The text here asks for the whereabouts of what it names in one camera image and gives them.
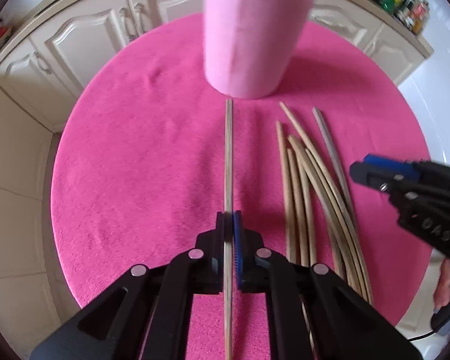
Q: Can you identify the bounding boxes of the person right hand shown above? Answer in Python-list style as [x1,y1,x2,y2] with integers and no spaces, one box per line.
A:
[433,258,450,311]

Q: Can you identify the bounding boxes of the pink round tablecloth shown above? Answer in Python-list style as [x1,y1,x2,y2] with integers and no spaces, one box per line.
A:
[50,12,434,360]

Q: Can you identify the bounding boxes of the soy sauce bottle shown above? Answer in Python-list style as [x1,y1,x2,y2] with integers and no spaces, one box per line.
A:
[394,0,418,23]

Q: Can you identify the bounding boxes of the pink cup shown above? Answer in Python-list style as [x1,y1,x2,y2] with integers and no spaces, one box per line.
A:
[203,0,315,99]

